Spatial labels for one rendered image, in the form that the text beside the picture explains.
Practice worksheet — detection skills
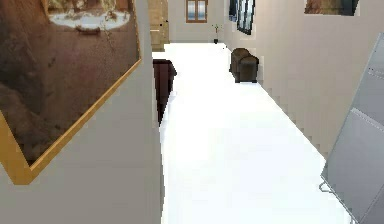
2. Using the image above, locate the small potted house plant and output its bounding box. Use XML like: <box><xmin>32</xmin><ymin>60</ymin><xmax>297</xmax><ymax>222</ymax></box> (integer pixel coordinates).
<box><xmin>212</xmin><ymin>23</ymin><xmax>222</xmax><ymax>45</ymax></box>

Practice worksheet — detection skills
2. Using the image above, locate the dark red wooden cabinet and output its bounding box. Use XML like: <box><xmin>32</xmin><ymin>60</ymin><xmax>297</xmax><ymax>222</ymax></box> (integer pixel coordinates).
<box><xmin>152</xmin><ymin>58</ymin><xmax>178</xmax><ymax>126</ymax></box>

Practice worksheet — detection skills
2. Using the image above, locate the brown and teal wall picture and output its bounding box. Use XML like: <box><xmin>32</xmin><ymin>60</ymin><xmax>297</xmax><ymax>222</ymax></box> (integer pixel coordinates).
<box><xmin>303</xmin><ymin>0</ymin><xmax>361</xmax><ymax>17</ymax></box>

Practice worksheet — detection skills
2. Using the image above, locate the brown framed window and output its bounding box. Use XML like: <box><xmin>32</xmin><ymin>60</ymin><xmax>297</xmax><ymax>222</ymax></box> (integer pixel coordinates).
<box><xmin>185</xmin><ymin>0</ymin><xmax>209</xmax><ymax>24</ymax></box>

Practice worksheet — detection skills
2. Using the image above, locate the dark brown armchair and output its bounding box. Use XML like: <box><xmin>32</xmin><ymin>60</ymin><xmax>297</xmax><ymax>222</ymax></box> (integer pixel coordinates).
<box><xmin>229</xmin><ymin>47</ymin><xmax>260</xmax><ymax>84</ymax></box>

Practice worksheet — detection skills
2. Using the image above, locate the black framed wall picture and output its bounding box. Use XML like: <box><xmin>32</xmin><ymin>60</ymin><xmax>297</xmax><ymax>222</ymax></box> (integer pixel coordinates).
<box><xmin>236</xmin><ymin>0</ymin><xmax>256</xmax><ymax>36</ymax></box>

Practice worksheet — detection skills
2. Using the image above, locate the light wooden door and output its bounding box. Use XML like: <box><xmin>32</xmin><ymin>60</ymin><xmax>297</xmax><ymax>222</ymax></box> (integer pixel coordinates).
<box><xmin>147</xmin><ymin>0</ymin><xmax>170</xmax><ymax>52</ymax></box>

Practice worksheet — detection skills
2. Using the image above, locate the grey fridge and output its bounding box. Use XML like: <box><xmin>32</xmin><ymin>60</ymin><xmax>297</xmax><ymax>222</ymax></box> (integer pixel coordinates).
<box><xmin>318</xmin><ymin>32</ymin><xmax>384</xmax><ymax>224</ymax></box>

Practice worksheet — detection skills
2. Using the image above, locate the blue framed wall picture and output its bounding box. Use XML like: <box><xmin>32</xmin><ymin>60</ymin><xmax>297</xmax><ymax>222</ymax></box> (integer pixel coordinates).
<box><xmin>228</xmin><ymin>0</ymin><xmax>239</xmax><ymax>23</ymax></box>

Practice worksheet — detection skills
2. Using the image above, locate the gold framed brown painting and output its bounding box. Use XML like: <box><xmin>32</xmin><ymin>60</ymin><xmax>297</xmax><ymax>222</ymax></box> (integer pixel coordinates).
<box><xmin>0</xmin><ymin>0</ymin><xmax>143</xmax><ymax>186</ymax></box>

